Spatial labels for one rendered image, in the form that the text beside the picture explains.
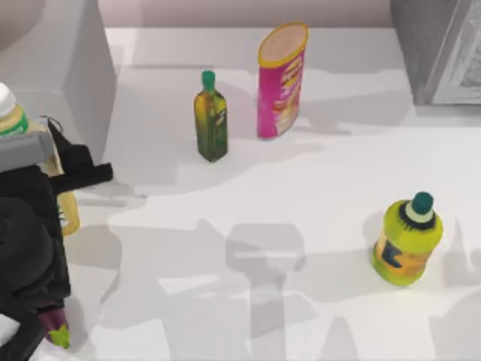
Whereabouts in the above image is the pale yellow bottle white cap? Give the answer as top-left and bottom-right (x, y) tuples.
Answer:
(0, 82), (81, 238)

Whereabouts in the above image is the white sink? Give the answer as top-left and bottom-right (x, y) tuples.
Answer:
(0, 0), (116, 166)

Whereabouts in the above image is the purple eggplant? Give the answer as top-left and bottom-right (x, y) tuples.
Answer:
(37, 299), (72, 350)

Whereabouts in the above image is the green oil bottle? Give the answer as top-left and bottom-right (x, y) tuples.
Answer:
(193, 70), (229, 163)

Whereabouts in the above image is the pink can yellow rim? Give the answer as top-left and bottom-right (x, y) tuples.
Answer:
(256, 21), (310, 141)

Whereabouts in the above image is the yellow-green bottle green cap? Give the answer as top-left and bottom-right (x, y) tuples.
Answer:
(371, 191), (443, 288)

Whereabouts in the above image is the grey cabinet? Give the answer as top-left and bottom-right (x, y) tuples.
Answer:
(389, 0), (481, 107)

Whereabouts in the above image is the pale grey cabinet door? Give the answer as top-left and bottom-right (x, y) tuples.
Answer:
(427, 0), (481, 105)

